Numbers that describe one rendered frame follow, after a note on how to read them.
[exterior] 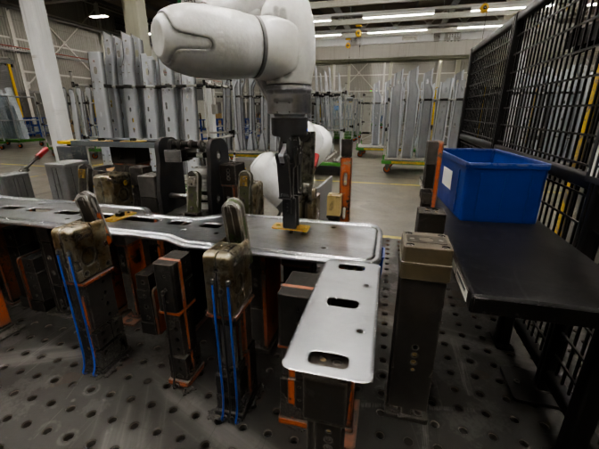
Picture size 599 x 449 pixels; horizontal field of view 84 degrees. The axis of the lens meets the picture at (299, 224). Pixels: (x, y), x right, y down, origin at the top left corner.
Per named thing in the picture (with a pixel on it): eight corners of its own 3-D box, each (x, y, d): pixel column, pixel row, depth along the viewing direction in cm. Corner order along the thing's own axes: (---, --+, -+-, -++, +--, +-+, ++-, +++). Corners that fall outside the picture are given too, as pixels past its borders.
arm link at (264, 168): (274, 210, 155) (242, 175, 154) (303, 184, 157) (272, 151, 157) (276, 206, 139) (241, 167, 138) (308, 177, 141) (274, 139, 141)
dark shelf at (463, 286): (467, 314, 46) (471, 294, 45) (418, 183, 128) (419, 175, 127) (665, 340, 40) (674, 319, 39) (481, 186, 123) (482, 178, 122)
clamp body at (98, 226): (70, 375, 75) (30, 231, 64) (112, 340, 86) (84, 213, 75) (104, 382, 73) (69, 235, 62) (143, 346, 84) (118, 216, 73)
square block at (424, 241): (383, 416, 65) (402, 245, 53) (384, 386, 72) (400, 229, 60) (427, 426, 63) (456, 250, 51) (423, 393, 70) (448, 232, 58)
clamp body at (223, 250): (202, 420, 64) (182, 256, 53) (230, 376, 75) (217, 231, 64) (246, 431, 62) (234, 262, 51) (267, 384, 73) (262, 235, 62)
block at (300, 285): (270, 425, 63) (265, 295, 54) (286, 381, 73) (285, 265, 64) (319, 436, 61) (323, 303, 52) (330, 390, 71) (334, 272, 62)
